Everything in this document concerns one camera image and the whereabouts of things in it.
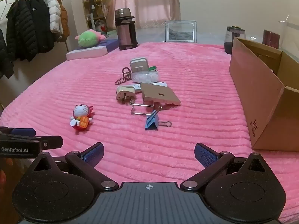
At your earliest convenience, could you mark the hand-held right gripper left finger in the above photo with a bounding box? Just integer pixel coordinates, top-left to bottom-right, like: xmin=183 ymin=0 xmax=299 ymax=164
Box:
xmin=30 ymin=142 xmax=119 ymax=192

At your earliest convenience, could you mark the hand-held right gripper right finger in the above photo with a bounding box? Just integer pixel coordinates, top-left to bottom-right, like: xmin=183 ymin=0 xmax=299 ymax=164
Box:
xmin=181 ymin=143 xmax=271 ymax=192

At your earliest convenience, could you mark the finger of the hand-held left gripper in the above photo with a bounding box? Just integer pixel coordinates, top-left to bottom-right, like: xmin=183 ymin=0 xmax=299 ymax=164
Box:
xmin=0 ymin=126 xmax=37 ymax=137
xmin=35 ymin=135 xmax=64 ymax=150

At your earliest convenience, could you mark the beige power plug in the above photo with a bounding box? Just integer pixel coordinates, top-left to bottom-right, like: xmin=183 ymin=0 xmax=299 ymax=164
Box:
xmin=116 ymin=85 xmax=136 ymax=104

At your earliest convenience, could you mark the white remote control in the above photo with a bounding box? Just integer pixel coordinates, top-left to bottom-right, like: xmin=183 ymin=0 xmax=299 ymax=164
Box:
xmin=130 ymin=81 xmax=169 ymax=93

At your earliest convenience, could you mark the brown cardboard box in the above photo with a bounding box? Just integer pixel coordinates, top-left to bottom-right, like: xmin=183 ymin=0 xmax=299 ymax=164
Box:
xmin=229 ymin=37 xmax=299 ymax=152

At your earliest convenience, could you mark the white square device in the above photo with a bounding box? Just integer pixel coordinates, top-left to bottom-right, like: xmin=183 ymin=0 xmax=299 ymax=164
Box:
xmin=130 ymin=57 xmax=149 ymax=73

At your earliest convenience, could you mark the cat figurine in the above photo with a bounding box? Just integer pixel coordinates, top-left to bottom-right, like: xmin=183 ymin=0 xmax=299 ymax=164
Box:
xmin=70 ymin=104 xmax=94 ymax=132

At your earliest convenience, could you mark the blue binder clip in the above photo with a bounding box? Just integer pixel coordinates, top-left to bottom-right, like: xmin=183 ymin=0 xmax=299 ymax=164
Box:
xmin=145 ymin=110 xmax=172 ymax=131

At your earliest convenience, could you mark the pink ribbed blanket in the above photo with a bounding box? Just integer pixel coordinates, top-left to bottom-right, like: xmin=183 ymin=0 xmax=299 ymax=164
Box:
xmin=0 ymin=42 xmax=299 ymax=224

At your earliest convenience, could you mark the large beige binder clip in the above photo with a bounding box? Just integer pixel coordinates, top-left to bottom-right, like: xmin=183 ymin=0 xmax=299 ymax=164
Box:
xmin=130 ymin=82 xmax=181 ymax=116

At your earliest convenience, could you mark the brown hair claw clip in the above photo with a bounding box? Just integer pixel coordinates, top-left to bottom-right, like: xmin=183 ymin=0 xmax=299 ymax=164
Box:
xmin=114 ymin=67 xmax=132 ymax=85

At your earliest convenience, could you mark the clear bag of floss picks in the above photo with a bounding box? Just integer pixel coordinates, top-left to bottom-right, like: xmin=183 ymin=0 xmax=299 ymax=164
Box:
xmin=131 ymin=71 xmax=159 ymax=83

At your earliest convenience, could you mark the white flat box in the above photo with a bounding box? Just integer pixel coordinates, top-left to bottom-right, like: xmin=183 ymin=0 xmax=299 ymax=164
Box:
xmin=65 ymin=45 xmax=108 ymax=61

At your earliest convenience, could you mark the green and pink plush toy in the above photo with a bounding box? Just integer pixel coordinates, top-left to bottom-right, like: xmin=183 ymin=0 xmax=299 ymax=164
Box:
xmin=75 ymin=29 xmax=108 ymax=48

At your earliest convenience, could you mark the dark glass jar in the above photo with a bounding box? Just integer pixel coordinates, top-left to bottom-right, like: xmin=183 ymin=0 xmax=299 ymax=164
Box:
xmin=224 ymin=25 xmax=246 ymax=55

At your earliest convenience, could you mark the brown jacket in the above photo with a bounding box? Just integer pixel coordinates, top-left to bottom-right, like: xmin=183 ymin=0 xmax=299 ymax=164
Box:
xmin=50 ymin=0 xmax=70 ymax=43

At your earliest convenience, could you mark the clear plastic sheet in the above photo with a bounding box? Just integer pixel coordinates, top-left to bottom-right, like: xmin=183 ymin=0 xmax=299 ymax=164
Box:
xmin=135 ymin=27 xmax=232 ymax=47

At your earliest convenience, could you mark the white puffer jacket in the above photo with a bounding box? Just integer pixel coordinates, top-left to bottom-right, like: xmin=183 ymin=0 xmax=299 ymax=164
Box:
xmin=44 ymin=0 xmax=64 ymax=34

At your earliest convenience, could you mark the framed landscape picture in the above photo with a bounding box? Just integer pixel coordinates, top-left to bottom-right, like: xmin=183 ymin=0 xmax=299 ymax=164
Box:
xmin=165 ymin=20 xmax=197 ymax=44

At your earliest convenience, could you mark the steel thermos flask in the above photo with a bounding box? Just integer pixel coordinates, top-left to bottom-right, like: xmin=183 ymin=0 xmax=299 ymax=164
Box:
xmin=114 ymin=8 xmax=139 ymax=51

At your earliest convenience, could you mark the brown container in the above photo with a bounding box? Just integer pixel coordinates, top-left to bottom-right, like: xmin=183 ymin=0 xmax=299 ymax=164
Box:
xmin=262 ymin=29 xmax=280 ymax=49

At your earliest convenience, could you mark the clear plastic bin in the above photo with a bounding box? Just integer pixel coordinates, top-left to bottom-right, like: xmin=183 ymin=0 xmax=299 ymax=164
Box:
xmin=278 ymin=15 xmax=299 ymax=63

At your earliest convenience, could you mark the pink curtain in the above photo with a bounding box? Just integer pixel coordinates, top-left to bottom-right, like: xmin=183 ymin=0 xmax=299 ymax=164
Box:
xmin=114 ymin=0 xmax=181 ymax=29

